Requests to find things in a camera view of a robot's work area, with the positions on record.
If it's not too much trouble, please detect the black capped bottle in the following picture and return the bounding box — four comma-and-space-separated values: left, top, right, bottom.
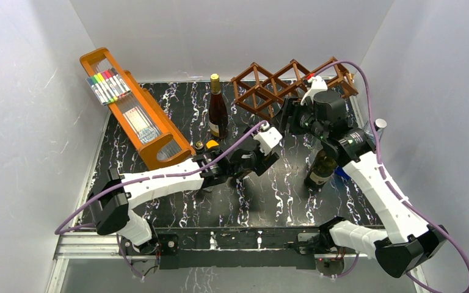
194, 140, 219, 193

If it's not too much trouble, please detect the clear packet with red label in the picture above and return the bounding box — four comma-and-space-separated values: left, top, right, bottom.
123, 107, 159, 144

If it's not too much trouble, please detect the dark green wine bottle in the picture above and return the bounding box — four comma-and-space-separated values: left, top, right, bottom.
304, 150, 337, 189

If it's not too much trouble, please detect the black metal base frame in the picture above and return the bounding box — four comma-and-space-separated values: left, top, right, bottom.
120, 226, 347, 277

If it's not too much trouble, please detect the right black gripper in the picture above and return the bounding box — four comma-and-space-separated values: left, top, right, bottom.
267, 98, 326, 142

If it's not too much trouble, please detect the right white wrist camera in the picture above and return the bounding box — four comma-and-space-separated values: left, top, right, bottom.
300, 73, 328, 106

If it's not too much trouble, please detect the blue square glass bottle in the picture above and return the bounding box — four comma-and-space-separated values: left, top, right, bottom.
335, 118, 387, 180

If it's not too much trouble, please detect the yellow grey small block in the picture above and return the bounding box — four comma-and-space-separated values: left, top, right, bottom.
205, 140, 220, 152

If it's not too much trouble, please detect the brown wooden wine rack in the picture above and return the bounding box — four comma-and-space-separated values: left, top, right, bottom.
231, 57, 358, 120

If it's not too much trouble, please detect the pack of coloured markers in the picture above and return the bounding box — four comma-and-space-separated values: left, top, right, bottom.
86, 67, 132, 106

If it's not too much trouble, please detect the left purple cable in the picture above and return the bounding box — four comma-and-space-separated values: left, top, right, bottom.
54, 120, 270, 280

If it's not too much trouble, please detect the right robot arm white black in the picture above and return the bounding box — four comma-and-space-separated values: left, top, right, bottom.
273, 90, 446, 278

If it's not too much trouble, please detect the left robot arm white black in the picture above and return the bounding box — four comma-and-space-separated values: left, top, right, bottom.
88, 146, 280, 254

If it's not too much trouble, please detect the orange wooden rack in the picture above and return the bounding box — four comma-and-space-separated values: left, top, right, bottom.
79, 48, 195, 170

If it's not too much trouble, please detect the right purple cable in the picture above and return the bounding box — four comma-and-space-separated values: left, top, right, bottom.
307, 60, 469, 293

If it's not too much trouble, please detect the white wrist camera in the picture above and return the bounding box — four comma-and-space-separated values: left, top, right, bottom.
300, 73, 328, 106
253, 121, 283, 156

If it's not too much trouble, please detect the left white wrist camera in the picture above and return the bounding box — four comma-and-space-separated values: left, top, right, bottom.
253, 121, 283, 156

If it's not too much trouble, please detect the gold capped wine bottle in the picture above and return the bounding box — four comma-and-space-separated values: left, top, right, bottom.
208, 73, 228, 139

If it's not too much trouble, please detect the purple cable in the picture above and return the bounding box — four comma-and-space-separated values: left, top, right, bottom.
54, 120, 270, 280
307, 60, 469, 293

